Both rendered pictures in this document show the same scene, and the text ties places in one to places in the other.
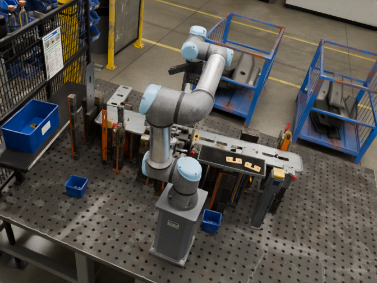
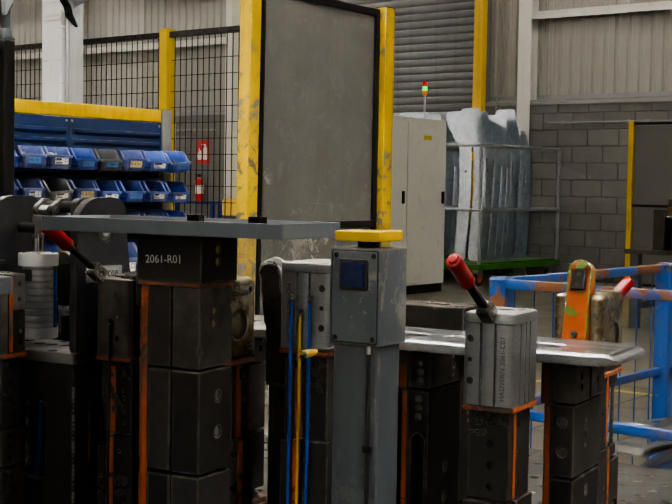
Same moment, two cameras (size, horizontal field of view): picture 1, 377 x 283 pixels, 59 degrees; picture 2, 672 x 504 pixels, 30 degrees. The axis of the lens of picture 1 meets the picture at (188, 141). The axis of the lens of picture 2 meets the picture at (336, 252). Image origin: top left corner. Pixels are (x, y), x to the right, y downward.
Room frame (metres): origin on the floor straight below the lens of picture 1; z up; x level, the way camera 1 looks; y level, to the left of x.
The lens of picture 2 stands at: (0.02, -1.11, 1.21)
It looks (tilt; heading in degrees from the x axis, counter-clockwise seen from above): 3 degrees down; 26
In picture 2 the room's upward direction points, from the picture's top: 1 degrees clockwise
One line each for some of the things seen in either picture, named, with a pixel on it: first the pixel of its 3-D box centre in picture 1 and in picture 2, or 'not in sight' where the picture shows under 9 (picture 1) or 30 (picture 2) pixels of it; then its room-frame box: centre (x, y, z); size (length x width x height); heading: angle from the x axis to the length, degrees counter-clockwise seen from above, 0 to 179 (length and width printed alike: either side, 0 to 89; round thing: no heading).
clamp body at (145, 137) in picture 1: (143, 158); not in sight; (1.55, 0.26, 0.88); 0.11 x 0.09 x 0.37; 176
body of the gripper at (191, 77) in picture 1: (192, 71); not in sight; (1.48, 0.05, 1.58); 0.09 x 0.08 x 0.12; 86
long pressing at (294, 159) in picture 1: (199, 137); (207, 319); (1.73, -0.07, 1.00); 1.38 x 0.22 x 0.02; 86
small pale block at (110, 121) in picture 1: (109, 142); not in sight; (1.64, 0.51, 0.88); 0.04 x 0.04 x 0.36; 86
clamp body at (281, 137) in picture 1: (277, 154); (585, 411); (1.87, -0.64, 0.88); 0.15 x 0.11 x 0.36; 176
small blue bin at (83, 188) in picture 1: (76, 187); not in sight; (1.33, 0.61, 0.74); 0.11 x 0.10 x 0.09; 86
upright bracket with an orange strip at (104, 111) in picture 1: (104, 136); not in sight; (1.61, 0.53, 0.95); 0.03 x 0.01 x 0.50; 86
